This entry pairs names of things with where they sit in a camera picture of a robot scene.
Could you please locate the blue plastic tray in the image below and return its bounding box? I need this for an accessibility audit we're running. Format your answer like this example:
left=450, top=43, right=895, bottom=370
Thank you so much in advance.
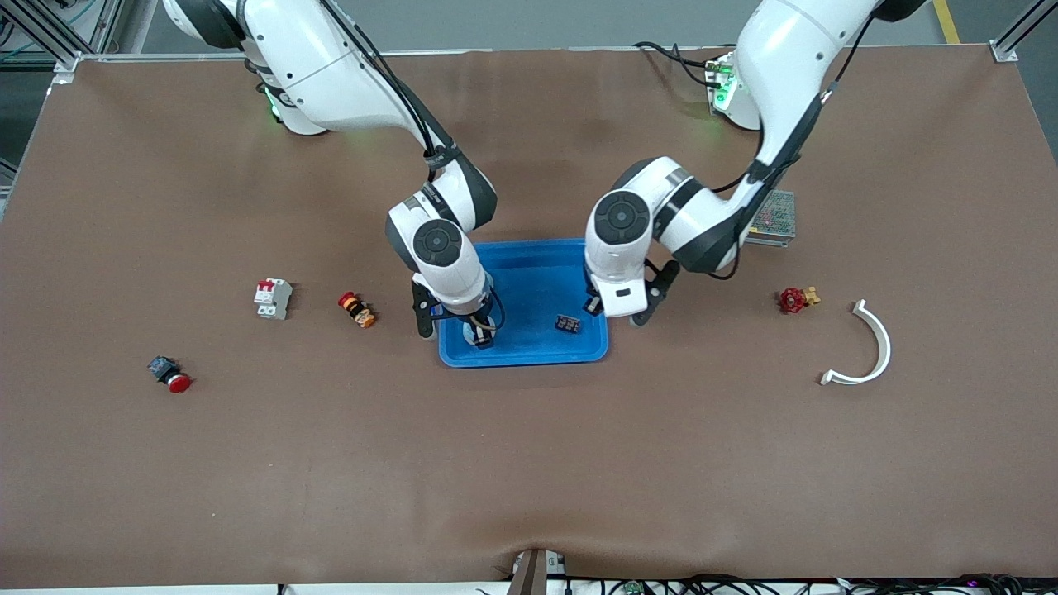
left=438, top=239, right=610, bottom=369

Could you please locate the orange red emergency button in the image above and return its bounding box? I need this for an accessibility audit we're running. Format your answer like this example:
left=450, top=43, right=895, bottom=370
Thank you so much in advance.
left=337, top=291, right=377, bottom=329

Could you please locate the perforated metal power supply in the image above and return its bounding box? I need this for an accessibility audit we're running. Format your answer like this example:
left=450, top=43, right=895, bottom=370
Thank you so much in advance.
left=748, top=190, right=797, bottom=248

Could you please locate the brass valve red handwheel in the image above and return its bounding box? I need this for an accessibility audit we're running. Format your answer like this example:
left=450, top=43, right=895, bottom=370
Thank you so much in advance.
left=777, top=286, right=822, bottom=314

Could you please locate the brown table mat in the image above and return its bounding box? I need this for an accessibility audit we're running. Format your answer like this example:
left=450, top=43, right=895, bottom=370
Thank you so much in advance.
left=0, top=45, right=1058, bottom=589

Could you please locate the white red circuit breaker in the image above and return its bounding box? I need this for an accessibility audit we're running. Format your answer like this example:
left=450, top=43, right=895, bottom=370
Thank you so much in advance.
left=254, top=278, right=293, bottom=321

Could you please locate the red pushbutton dark body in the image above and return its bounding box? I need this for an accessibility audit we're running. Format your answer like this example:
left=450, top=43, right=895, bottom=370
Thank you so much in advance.
left=147, top=355, right=193, bottom=393

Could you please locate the white curved plastic bracket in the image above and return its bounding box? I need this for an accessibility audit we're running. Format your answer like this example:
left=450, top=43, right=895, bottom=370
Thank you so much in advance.
left=819, top=299, right=893, bottom=387

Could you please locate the black arm base cable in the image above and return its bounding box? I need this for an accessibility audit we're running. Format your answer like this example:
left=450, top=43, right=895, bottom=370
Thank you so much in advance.
left=635, top=41, right=720, bottom=88

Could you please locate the grey metal post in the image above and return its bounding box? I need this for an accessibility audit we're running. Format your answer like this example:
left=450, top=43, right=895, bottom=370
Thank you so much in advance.
left=508, top=549, right=567, bottom=595

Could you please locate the black cable bundle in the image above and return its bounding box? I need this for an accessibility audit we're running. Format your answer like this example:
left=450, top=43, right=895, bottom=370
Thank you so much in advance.
left=475, top=573, right=1058, bottom=595

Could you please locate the aluminium frame profile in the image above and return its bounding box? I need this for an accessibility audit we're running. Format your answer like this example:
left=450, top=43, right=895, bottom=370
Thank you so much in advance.
left=0, top=0, right=125, bottom=83
left=989, top=0, right=1058, bottom=64

